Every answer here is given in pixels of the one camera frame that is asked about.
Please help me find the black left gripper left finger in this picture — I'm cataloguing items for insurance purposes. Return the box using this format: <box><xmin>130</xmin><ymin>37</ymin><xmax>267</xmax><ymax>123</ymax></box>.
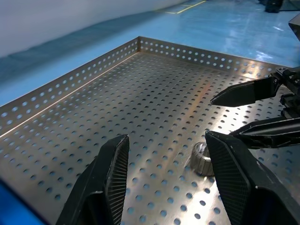
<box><xmin>55</xmin><ymin>134</ymin><xmax>130</xmax><ymax>225</ymax></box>

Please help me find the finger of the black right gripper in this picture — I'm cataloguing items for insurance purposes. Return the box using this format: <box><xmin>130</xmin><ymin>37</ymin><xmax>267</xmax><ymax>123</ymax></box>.
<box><xmin>228</xmin><ymin>116</ymin><xmax>300</xmax><ymax>150</ymax></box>
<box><xmin>210</xmin><ymin>75</ymin><xmax>281</xmax><ymax>107</ymax></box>

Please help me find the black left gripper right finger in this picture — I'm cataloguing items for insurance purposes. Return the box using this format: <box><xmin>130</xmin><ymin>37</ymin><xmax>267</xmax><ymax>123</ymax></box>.
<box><xmin>204</xmin><ymin>130</ymin><xmax>300</xmax><ymax>225</ymax></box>

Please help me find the perforated steel tray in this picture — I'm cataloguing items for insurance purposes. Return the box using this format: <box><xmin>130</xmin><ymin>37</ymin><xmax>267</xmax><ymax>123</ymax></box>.
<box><xmin>0</xmin><ymin>36</ymin><xmax>300</xmax><ymax>225</ymax></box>

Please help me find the blue tray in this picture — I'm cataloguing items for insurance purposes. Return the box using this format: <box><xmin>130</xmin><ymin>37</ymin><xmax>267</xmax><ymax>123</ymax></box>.
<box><xmin>0</xmin><ymin>179</ymin><xmax>32</xmax><ymax>225</ymax></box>

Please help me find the ribbed metal roller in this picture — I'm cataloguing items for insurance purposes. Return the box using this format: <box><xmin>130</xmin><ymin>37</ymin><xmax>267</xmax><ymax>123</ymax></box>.
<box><xmin>189</xmin><ymin>141</ymin><xmax>215</xmax><ymax>177</ymax></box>

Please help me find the black background equipment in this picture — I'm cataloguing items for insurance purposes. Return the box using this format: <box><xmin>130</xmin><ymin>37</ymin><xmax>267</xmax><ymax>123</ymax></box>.
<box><xmin>257</xmin><ymin>0</ymin><xmax>285</xmax><ymax>13</ymax></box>

